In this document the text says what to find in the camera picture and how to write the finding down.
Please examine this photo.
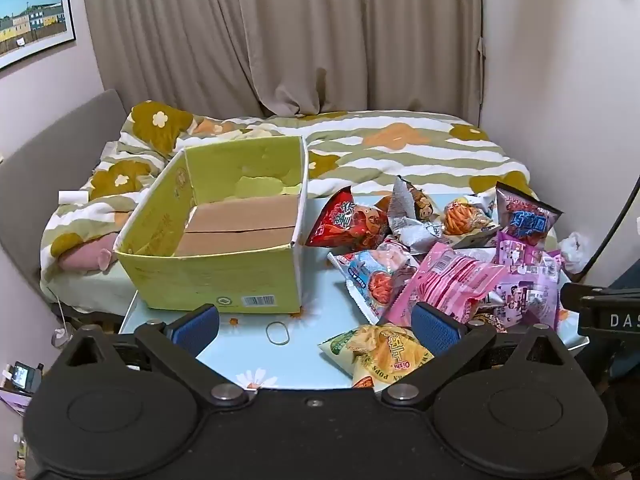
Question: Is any light blue floral tablecloth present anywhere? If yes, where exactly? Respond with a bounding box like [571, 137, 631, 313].
[120, 192, 591, 391]

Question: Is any pink plush toy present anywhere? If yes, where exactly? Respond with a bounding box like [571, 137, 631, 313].
[57, 235, 121, 273]

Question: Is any white packet with red snack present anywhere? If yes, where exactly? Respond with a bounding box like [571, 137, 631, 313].
[327, 237, 421, 326]

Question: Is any yellow cardboard box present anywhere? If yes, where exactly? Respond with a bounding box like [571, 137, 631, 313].
[113, 135, 308, 314]

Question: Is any black stand pole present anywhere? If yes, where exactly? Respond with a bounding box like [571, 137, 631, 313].
[582, 175, 640, 281]

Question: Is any floral striped blanket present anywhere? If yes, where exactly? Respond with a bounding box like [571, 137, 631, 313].
[40, 101, 538, 311]

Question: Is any purple cartoon snack packet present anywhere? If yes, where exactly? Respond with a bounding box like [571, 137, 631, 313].
[492, 232, 563, 331]

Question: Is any grey headboard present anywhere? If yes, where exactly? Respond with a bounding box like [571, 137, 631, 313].
[0, 89, 126, 281]

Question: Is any purple box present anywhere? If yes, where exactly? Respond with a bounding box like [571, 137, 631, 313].
[0, 387, 33, 416]

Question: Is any blue and purple snack packet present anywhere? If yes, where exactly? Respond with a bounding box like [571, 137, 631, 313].
[495, 181, 563, 248]

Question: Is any dark blue object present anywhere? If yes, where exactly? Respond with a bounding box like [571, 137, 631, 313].
[605, 259, 640, 288]

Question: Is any white charger cable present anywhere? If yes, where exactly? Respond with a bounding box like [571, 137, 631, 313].
[50, 292, 76, 351]

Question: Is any pink striped snack packet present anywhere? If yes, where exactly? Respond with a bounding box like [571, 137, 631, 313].
[377, 242, 508, 331]

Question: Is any framed wall picture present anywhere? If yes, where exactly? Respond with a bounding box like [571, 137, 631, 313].
[0, 0, 77, 71]

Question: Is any white plastic bag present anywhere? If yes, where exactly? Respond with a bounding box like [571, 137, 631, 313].
[557, 231, 593, 273]

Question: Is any yellow chips packet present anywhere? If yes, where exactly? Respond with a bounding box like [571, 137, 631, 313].
[318, 324, 436, 391]

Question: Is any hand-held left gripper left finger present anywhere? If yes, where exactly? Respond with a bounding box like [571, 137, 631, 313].
[60, 304, 251, 408]

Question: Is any orange sticks snack packet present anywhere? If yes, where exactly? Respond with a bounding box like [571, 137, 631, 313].
[440, 195, 501, 248]

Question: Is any beige curtain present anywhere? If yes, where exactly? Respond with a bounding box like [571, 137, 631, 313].
[80, 0, 483, 126]

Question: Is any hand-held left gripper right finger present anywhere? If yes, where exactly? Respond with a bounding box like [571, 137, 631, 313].
[381, 302, 573, 408]

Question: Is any tan rubber band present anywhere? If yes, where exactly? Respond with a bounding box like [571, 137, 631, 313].
[266, 321, 292, 346]

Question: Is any small black screen device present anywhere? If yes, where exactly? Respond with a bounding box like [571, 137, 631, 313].
[10, 360, 46, 393]

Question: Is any silver cartoon chips packet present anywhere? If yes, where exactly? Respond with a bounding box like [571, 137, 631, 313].
[387, 176, 446, 256]

